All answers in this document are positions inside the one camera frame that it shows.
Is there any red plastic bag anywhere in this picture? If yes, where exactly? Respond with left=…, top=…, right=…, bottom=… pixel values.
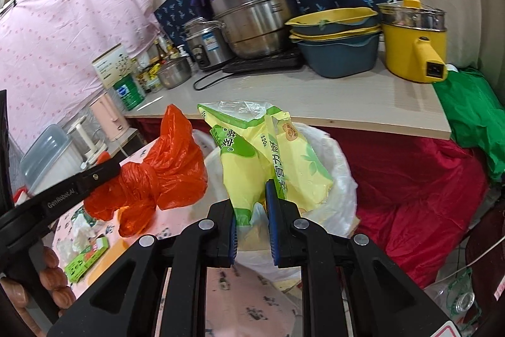
left=83, top=104, right=208, bottom=238

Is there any person's left hand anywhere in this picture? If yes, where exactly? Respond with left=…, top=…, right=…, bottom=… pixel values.
left=0, top=245, right=77, bottom=334

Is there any cluster of condiment bottles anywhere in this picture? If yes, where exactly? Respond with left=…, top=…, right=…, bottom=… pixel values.
left=134, top=37, right=190, bottom=93

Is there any red cloth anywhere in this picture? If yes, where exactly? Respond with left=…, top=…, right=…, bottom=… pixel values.
left=126, top=116, right=490, bottom=288

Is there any pink panda tablecloth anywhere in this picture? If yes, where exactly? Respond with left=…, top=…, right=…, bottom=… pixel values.
left=39, top=129, right=304, bottom=337

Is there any waste bin with white liner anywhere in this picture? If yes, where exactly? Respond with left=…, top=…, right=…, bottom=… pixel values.
left=193, top=122, right=361, bottom=284

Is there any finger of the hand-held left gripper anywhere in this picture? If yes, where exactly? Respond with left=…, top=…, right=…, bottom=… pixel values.
left=0, top=159, right=121, bottom=248

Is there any small green box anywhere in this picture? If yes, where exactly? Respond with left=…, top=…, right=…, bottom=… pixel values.
left=64, top=236, right=110, bottom=282

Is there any glass kettle white base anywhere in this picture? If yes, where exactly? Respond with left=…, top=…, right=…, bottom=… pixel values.
left=67, top=115, right=105, bottom=166

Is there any black power cable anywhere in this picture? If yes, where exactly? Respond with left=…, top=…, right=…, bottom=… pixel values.
left=193, top=66, right=237, bottom=91

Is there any steel bowl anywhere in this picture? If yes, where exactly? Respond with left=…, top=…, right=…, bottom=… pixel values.
left=157, top=57, right=193, bottom=90

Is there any blue basin yellow rim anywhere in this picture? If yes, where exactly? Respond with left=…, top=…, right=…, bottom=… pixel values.
left=285, top=7, right=381, bottom=34
left=290, top=27, right=383, bottom=42
left=294, top=33, right=381, bottom=79

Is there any green tin can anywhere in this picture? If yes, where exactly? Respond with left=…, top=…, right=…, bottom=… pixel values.
left=113, top=74, right=147, bottom=111

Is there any white box floral print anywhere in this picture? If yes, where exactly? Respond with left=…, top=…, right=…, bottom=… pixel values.
left=92, top=44, right=133, bottom=90

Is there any plastic container clear lid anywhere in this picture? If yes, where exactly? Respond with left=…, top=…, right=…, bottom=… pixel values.
left=19, top=124, right=85, bottom=191

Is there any yellow green plastic bag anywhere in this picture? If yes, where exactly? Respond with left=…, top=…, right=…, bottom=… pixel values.
left=197, top=101, right=336, bottom=227

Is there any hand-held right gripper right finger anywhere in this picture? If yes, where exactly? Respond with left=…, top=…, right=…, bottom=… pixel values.
left=265, top=179, right=454, bottom=337

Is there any pink dotted curtain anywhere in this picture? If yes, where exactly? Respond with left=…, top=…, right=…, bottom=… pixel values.
left=0, top=0, right=162, bottom=196

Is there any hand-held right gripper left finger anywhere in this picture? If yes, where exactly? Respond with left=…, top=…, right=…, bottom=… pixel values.
left=45, top=199, right=238, bottom=337

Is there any small steel rice cooker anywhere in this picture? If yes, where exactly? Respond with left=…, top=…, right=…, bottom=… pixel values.
left=183, top=17, right=233, bottom=70

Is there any pink electric kettle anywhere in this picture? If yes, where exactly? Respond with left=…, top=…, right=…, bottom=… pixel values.
left=89, top=92, right=130, bottom=142

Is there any yellow electric pot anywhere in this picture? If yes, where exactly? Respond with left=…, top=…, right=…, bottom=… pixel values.
left=377, top=0, right=450, bottom=84

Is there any clear plastic bottle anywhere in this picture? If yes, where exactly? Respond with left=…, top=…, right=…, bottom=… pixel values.
left=428, top=268, right=480, bottom=324

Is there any black induction cooktop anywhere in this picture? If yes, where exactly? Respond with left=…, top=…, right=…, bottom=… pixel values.
left=221, top=47, right=304, bottom=74

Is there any green cloth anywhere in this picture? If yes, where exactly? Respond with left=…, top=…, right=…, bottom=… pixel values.
left=432, top=69, right=505, bottom=184

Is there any crumpled white tissue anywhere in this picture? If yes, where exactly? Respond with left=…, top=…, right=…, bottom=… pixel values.
left=57, top=213, right=99, bottom=262

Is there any large steel steamer pot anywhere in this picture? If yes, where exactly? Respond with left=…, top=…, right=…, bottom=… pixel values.
left=209, top=0, right=306, bottom=59

